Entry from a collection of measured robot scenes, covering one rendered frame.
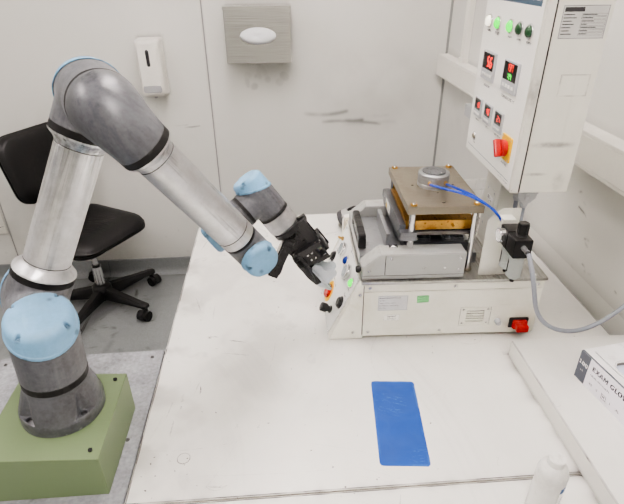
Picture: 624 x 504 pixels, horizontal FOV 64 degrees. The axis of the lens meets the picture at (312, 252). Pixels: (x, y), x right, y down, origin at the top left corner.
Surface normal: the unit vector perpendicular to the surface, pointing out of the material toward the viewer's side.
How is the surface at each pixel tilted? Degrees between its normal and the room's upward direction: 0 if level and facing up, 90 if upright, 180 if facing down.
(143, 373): 0
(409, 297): 90
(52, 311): 11
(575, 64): 90
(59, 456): 4
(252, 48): 90
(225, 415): 0
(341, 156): 90
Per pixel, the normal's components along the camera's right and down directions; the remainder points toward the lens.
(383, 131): 0.07, 0.49
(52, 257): 0.42, 0.44
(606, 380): -0.97, 0.07
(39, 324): 0.12, -0.79
